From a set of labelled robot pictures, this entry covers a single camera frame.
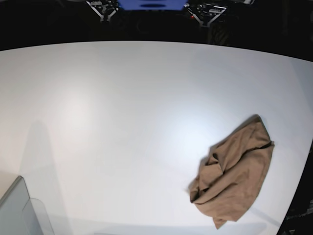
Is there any brown t-shirt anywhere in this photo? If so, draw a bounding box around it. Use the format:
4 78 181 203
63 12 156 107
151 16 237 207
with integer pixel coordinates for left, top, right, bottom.
188 115 275 229

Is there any grey plastic bin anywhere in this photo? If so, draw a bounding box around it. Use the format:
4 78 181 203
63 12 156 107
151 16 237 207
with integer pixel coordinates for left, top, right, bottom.
0 176 55 235

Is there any blue panel with oval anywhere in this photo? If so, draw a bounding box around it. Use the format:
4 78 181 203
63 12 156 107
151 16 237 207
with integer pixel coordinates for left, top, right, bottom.
118 0 188 11

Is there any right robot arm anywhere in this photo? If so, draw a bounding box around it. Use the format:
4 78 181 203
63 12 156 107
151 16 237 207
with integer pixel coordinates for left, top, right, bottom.
86 0 120 22

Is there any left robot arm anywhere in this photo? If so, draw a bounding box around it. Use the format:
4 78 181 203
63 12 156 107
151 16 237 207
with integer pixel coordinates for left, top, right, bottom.
184 2 227 28

